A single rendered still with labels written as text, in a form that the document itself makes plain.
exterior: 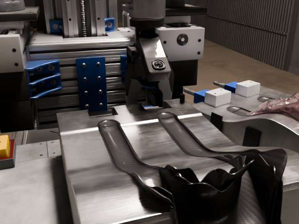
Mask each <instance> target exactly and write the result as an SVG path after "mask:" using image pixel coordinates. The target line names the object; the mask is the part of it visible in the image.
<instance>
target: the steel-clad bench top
mask: <svg viewBox="0 0 299 224"><path fill-rule="evenodd" d="M0 224H73V219H72V214H71V208H70V203H69V196H68V190H67V185H66V180H65V173H64V167H63V162H62V157H61V148H60V140H51V141H47V142H46V141H45V142H39V143H32V144H24V145H17V146H16V161H15V167H13V168H5V169H0Z"/></svg>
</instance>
